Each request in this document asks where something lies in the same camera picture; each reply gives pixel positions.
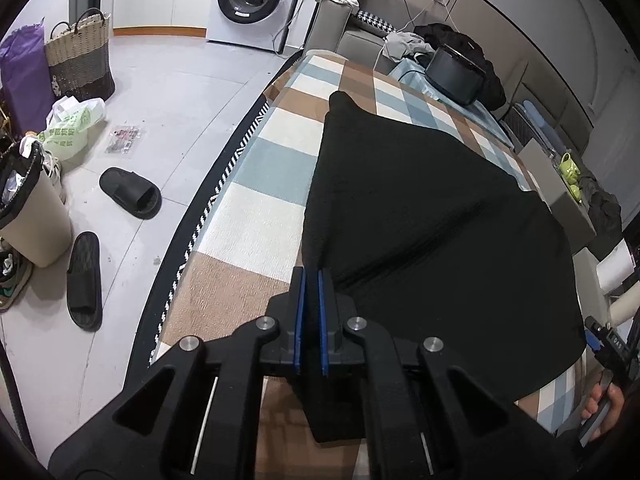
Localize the black knit sweater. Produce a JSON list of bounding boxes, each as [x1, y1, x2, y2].
[[302, 91, 587, 444]]

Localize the black slipper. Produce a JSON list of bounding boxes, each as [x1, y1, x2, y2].
[[66, 231, 104, 332], [98, 167, 164, 220]]

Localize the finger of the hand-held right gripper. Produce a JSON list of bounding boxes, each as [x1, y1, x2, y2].
[[583, 315, 604, 352]]

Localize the dark grey clothes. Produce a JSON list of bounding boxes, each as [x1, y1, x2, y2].
[[580, 170, 624, 254]]

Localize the light blue checked cloth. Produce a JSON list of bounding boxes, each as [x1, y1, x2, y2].
[[389, 57, 515, 150]]

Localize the woven basket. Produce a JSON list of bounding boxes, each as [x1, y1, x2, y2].
[[44, 8, 117, 104]]

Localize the clear printed packet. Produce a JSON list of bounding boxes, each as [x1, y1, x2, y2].
[[104, 124, 146, 156]]

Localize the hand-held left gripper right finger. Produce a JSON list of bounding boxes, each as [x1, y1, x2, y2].
[[317, 267, 568, 480]]

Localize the white charger cable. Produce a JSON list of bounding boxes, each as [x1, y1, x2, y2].
[[399, 0, 442, 32]]

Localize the green plastic bag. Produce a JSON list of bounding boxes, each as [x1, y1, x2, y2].
[[37, 98, 107, 162]]

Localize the beige trash bin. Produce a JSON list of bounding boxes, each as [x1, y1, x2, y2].
[[0, 138, 74, 269]]

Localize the blue ironing board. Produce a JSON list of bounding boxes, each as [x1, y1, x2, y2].
[[504, 100, 559, 159]]

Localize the checked brown blue blanket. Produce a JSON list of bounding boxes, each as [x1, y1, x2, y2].
[[149, 50, 589, 480]]

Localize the grey shirt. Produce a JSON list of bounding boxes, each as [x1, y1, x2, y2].
[[382, 31, 436, 61]]

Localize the white paper roll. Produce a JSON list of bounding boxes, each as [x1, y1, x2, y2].
[[595, 242, 636, 294]]

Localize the black bag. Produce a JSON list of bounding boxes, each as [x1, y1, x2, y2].
[[414, 22, 509, 112]]

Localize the purple bag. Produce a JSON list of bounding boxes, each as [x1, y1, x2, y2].
[[0, 19, 56, 134]]

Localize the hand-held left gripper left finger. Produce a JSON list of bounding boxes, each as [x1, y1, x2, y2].
[[47, 266, 307, 480]]

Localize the multicoloured sneaker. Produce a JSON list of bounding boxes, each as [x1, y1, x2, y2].
[[0, 246, 34, 311]]

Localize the black toaster oven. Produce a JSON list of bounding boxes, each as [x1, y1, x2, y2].
[[425, 44, 487, 107]]

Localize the grey sofa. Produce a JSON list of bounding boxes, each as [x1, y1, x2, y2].
[[302, 0, 402, 72]]

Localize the houndstooth pillow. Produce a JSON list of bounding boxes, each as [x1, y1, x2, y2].
[[357, 10, 402, 32]]

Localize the white plastic bag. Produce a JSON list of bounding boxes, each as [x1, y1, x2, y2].
[[47, 95, 82, 122]]

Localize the person's right hand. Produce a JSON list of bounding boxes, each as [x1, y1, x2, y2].
[[580, 381, 626, 444]]

